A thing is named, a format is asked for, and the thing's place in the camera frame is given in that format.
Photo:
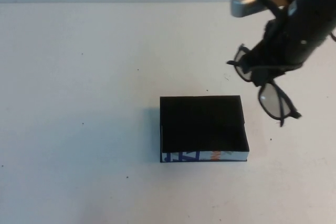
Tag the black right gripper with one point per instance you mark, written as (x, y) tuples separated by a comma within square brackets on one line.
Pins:
[(273, 45)]

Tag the black framed glasses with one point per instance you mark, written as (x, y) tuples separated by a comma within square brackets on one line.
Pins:
[(271, 102)]

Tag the black glasses case printed sides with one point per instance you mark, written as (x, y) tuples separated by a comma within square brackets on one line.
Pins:
[(202, 127)]

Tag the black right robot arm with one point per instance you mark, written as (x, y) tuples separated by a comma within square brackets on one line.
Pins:
[(312, 11)]

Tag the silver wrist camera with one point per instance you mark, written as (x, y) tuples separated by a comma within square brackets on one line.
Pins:
[(245, 5)]

